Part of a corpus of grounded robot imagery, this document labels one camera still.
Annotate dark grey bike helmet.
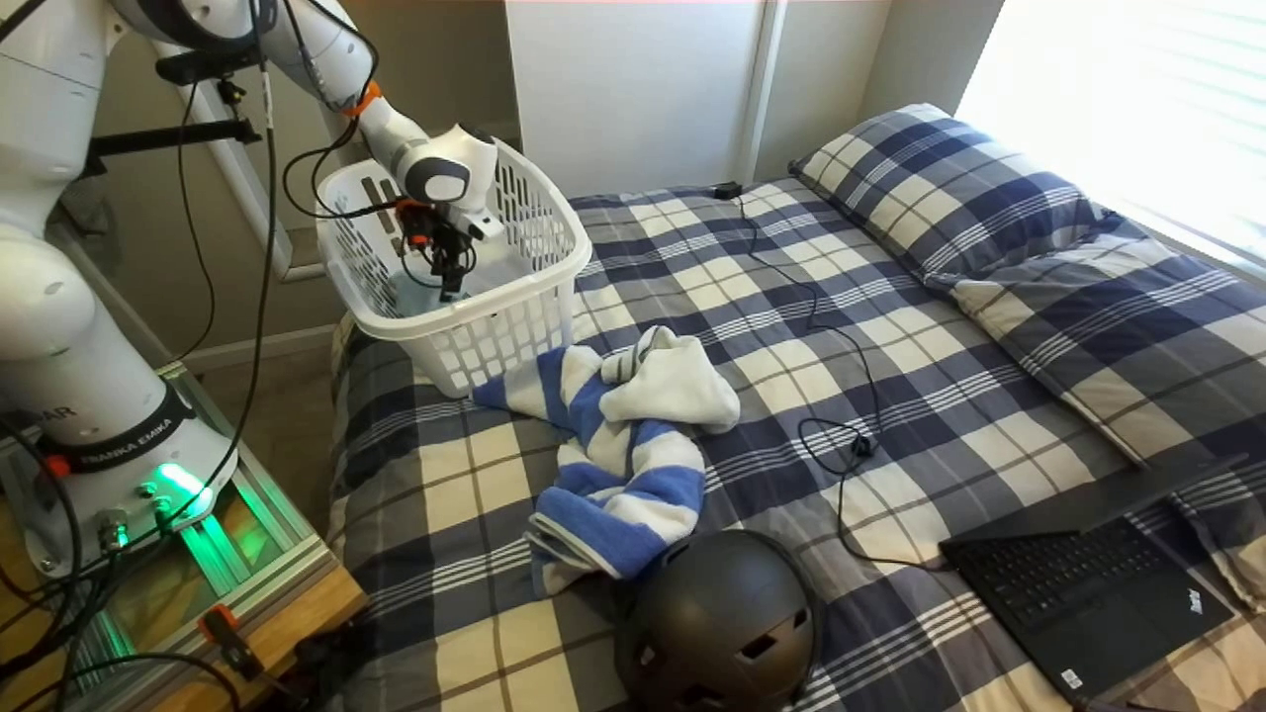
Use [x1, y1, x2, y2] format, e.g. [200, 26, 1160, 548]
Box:
[619, 530, 819, 712]

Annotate black laptop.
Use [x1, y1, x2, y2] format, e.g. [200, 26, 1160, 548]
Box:
[941, 460, 1249, 705]

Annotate blue white striped towel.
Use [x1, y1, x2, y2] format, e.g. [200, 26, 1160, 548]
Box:
[474, 323, 742, 580]

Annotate white plastic laundry basket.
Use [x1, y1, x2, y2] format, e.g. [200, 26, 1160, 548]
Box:
[318, 142, 595, 396]

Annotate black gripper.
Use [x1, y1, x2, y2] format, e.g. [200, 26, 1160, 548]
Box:
[399, 200, 482, 299]

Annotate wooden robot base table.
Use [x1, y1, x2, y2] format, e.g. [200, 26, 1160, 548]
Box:
[0, 367, 374, 712]

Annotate plaid bed cover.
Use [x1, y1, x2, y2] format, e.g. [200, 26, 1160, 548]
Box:
[331, 179, 1266, 712]

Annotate plaid pillow near window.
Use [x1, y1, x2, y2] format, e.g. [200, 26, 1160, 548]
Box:
[797, 101, 1266, 461]

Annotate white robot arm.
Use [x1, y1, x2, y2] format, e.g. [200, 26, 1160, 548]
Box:
[0, 0, 494, 579]

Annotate white window blinds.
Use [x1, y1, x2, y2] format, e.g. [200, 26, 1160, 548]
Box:
[957, 0, 1266, 268]

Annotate black charging cable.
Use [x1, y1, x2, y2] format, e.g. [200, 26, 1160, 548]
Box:
[732, 195, 954, 575]

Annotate light blue towel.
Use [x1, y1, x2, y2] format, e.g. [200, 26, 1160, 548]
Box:
[388, 278, 445, 318]

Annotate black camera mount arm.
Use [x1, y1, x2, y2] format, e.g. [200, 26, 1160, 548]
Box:
[80, 46, 256, 179]

